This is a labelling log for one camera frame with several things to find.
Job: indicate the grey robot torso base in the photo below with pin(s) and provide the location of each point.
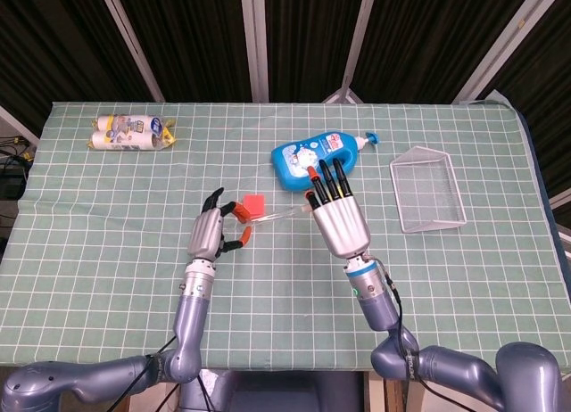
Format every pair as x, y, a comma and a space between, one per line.
276, 392

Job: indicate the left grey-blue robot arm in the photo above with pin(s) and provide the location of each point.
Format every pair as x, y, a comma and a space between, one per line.
189, 314

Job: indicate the red cube block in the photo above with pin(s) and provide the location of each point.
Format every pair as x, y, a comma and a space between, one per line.
255, 204

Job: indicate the white frame post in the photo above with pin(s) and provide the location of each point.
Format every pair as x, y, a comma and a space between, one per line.
361, 37
255, 42
18, 126
562, 200
134, 46
504, 42

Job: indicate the dark pleated curtain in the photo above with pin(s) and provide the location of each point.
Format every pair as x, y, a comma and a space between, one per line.
201, 37

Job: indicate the clear glass test tube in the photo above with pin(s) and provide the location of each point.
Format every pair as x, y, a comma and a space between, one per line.
281, 214

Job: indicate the green checked tablecloth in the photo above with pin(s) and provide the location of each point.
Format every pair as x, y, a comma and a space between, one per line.
285, 305

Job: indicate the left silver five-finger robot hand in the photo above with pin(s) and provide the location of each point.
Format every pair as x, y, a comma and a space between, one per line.
205, 233

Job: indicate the wooden table leg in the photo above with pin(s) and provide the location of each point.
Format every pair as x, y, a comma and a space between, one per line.
394, 398

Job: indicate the pack of white bag rolls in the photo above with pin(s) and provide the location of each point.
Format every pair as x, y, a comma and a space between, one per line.
127, 133

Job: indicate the blue detergent bottle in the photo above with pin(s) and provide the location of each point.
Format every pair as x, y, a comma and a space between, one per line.
290, 162

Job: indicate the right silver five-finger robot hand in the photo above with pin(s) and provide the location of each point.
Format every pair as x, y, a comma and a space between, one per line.
341, 224

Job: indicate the small white rubber stopper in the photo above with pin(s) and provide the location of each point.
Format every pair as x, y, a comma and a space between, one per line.
306, 208

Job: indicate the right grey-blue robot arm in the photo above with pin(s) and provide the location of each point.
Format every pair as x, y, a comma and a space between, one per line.
379, 309

